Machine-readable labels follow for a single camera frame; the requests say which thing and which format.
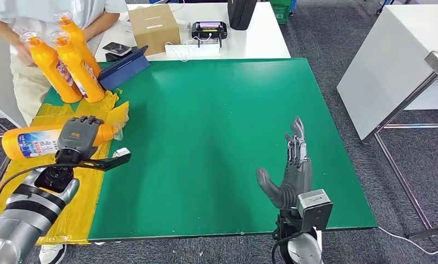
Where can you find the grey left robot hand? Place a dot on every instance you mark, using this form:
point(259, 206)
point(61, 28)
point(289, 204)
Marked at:
point(78, 135)

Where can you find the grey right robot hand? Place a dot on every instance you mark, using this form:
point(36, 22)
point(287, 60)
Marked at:
point(295, 182)

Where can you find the person's right hand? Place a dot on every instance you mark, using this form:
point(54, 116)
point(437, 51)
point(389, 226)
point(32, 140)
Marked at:
point(25, 55)

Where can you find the orange detergent bottle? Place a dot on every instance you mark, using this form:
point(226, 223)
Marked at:
point(76, 40)
point(51, 69)
point(25, 144)
point(82, 76)

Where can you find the person's right forearm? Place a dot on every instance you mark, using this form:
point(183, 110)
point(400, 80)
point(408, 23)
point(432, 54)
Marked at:
point(2, 32)

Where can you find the person's left forearm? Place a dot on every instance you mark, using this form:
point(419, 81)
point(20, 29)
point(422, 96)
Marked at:
point(104, 23)

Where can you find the person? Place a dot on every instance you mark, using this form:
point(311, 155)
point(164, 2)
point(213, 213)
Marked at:
point(33, 11)

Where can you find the yellow taped cardboard sheet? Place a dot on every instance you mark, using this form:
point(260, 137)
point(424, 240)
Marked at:
point(84, 196)

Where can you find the blue tablet case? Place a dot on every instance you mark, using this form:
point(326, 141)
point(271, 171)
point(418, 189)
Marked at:
point(126, 69)

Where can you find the black flat pad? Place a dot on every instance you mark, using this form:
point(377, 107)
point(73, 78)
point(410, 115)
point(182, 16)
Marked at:
point(111, 57)

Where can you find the smartphone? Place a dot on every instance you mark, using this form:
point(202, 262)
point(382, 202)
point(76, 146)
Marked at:
point(116, 48)

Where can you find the green table mat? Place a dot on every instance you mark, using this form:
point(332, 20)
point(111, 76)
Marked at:
point(204, 127)

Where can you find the person's white shoe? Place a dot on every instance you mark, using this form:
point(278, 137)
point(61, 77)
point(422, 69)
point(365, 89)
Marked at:
point(51, 254)

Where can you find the brown cardboard box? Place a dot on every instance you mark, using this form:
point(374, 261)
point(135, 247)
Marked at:
point(154, 29)

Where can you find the white table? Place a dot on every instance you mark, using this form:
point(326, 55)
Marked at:
point(260, 40)
point(391, 65)

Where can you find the white flat block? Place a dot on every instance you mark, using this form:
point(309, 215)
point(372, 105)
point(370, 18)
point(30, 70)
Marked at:
point(202, 51)

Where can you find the black handheld controller with screen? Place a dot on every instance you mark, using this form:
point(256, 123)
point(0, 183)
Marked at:
point(209, 31)

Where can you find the green plastic crate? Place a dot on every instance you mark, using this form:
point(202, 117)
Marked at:
point(281, 12)

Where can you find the black carry case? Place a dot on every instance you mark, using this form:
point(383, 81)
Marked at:
point(241, 14)

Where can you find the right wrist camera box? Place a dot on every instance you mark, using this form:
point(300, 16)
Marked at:
point(315, 209)

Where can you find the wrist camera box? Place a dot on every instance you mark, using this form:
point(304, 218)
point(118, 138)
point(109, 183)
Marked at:
point(102, 164)
point(315, 209)

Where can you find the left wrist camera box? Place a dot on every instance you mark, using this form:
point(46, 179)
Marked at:
point(102, 164)

